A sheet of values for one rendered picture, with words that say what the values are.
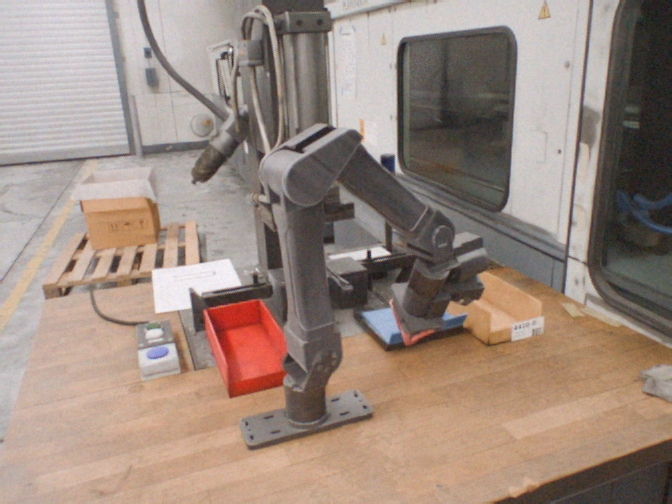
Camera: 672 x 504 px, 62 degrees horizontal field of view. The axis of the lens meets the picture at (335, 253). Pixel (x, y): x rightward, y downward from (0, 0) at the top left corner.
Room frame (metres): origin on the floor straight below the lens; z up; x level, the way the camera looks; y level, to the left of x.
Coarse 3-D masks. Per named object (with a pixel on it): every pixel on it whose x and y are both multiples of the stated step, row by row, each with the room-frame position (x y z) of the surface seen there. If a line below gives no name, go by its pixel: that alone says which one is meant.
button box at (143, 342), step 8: (96, 304) 1.21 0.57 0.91; (112, 320) 1.12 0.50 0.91; (120, 320) 1.11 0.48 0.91; (168, 320) 1.05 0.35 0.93; (136, 328) 1.02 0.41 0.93; (144, 328) 1.02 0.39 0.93; (160, 328) 1.01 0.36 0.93; (168, 328) 1.01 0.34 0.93; (136, 336) 0.99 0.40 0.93; (144, 336) 0.98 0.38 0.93; (160, 336) 0.98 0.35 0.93; (168, 336) 0.98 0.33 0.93; (144, 344) 0.95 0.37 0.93; (152, 344) 0.95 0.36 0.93; (160, 344) 0.95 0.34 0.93; (168, 344) 0.96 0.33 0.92
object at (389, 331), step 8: (368, 312) 1.06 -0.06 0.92; (376, 312) 1.06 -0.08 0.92; (384, 312) 1.05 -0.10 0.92; (392, 312) 1.05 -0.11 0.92; (368, 320) 1.02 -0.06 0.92; (376, 320) 1.02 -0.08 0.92; (376, 328) 0.98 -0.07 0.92; (384, 328) 0.98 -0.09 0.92; (392, 328) 0.98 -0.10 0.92; (384, 336) 0.95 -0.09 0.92; (392, 336) 0.91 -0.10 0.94; (400, 336) 0.92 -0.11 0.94; (392, 344) 0.92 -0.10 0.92
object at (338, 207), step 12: (336, 192) 1.12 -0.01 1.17; (264, 204) 1.16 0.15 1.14; (324, 204) 1.13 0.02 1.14; (336, 204) 1.13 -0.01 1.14; (348, 204) 1.14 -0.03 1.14; (264, 216) 1.14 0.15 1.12; (324, 216) 1.12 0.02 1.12; (336, 216) 1.13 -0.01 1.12; (348, 216) 1.14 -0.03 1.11; (276, 228) 1.08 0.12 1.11
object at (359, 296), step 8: (272, 280) 1.14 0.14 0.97; (352, 280) 1.14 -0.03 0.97; (360, 280) 1.14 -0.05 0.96; (336, 288) 1.15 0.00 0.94; (360, 288) 1.14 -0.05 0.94; (272, 296) 1.15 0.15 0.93; (280, 296) 1.08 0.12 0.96; (336, 296) 1.15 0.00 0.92; (344, 296) 1.13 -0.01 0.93; (352, 296) 1.14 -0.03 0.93; (360, 296) 1.14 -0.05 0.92; (272, 304) 1.16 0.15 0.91; (280, 304) 1.09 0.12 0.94; (344, 304) 1.13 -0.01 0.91; (352, 304) 1.14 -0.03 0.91; (360, 304) 1.14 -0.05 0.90; (280, 312) 1.09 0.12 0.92
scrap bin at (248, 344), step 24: (216, 312) 1.04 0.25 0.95; (240, 312) 1.06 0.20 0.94; (264, 312) 1.03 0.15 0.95; (216, 336) 0.91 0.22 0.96; (240, 336) 1.01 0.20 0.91; (264, 336) 1.01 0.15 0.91; (216, 360) 0.92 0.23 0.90; (240, 360) 0.92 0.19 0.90; (264, 360) 0.91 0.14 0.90; (240, 384) 0.81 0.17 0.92; (264, 384) 0.82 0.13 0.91
